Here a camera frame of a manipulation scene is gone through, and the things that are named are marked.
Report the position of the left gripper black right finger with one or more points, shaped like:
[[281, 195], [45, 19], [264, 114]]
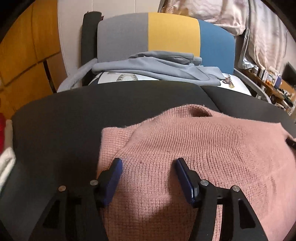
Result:
[[238, 218]]

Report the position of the cluttered wooden desk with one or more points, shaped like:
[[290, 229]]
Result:
[[279, 92]]

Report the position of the red folded sweater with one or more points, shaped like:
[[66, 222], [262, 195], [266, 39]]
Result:
[[2, 129]]

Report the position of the grey yellow blue chair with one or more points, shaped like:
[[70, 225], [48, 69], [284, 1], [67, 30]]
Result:
[[120, 37]]

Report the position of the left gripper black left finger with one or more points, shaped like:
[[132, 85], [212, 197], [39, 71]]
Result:
[[75, 213]]

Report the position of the white printed garment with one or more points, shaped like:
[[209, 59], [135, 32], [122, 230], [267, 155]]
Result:
[[229, 82]]

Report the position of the pink knit sweater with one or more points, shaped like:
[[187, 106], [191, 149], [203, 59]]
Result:
[[149, 203]]

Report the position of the white folded sweater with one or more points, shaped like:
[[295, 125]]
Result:
[[8, 157]]

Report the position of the light blue grey garment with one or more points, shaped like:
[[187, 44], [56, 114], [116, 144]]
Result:
[[162, 65]]

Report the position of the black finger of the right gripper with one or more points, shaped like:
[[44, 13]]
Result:
[[291, 142]]

